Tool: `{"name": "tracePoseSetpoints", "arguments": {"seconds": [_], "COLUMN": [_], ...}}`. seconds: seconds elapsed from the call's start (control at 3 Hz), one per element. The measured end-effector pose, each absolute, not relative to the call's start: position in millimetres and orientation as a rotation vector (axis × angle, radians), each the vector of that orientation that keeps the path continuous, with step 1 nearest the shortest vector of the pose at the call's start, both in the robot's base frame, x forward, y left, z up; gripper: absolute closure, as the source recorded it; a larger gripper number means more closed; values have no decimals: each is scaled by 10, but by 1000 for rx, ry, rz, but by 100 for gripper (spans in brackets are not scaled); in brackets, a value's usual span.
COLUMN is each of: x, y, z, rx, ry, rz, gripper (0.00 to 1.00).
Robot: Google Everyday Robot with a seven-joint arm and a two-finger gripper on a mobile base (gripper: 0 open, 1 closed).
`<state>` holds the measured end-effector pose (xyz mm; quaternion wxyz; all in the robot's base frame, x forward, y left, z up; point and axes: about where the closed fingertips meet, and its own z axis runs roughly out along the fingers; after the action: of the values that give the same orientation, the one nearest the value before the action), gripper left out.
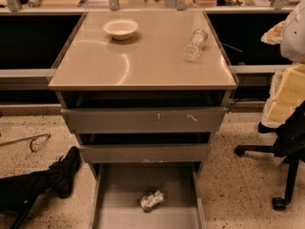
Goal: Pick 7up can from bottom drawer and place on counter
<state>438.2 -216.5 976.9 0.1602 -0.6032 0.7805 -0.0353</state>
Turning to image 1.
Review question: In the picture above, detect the black shoe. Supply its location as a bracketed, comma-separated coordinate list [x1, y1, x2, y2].
[47, 146, 80, 198]

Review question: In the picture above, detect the grey middle drawer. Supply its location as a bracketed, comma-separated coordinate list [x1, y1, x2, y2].
[80, 144, 212, 163]

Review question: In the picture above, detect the grey top drawer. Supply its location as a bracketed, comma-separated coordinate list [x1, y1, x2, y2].
[61, 107, 226, 134]

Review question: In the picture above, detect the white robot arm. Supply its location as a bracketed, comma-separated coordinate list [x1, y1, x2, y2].
[261, 0, 305, 128]

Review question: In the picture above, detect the grey drawer cabinet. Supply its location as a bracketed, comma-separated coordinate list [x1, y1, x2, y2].
[47, 10, 238, 177]

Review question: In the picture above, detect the metal tool on floor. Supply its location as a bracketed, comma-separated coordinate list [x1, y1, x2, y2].
[0, 134, 51, 153]

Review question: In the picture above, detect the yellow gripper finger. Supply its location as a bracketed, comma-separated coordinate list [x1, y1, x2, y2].
[261, 21, 284, 45]
[266, 64, 305, 122]

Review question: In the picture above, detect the white bowl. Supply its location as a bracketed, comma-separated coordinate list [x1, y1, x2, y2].
[103, 18, 138, 40]

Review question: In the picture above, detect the grey open bottom drawer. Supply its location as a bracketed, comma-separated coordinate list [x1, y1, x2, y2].
[89, 163, 206, 229]

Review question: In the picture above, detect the clear plastic bottle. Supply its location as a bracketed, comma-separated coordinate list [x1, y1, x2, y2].
[184, 29, 208, 62]

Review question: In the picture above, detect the black office chair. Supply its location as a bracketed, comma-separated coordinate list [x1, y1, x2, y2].
[234, 101, 305, 211]

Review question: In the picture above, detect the crushed silver 7up can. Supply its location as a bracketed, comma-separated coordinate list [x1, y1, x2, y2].
[140, 190, 164, 212]

